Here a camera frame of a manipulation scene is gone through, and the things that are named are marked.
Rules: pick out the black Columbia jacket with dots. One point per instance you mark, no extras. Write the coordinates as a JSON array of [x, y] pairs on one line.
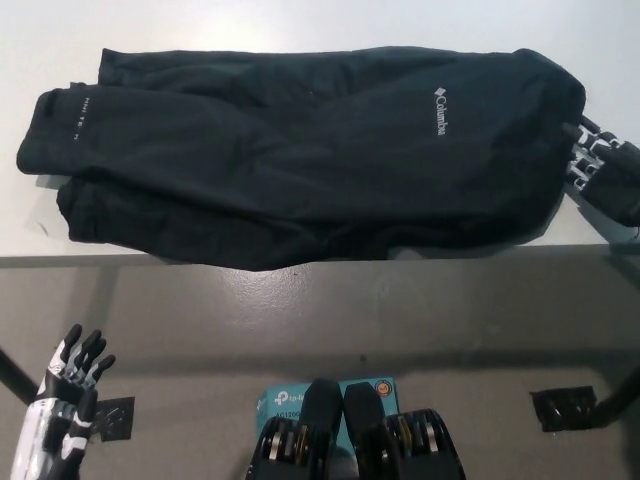
[[300, 165]]

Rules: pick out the teal tp-link box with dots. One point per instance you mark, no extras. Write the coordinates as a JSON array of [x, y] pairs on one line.
[[280, 402]]

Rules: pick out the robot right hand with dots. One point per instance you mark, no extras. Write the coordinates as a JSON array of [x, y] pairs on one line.
[[610, 175]]

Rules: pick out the robot left black body block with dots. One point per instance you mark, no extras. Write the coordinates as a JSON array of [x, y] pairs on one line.
[[320, 405]]

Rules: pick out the long dark thread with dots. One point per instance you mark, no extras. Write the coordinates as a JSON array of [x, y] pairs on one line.
[[637, 232]]

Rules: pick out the short dark thread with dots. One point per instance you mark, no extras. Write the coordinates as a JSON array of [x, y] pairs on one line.
[[42, 226]]

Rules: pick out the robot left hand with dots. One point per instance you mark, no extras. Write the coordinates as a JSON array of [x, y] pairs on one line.
[[55, 400]]

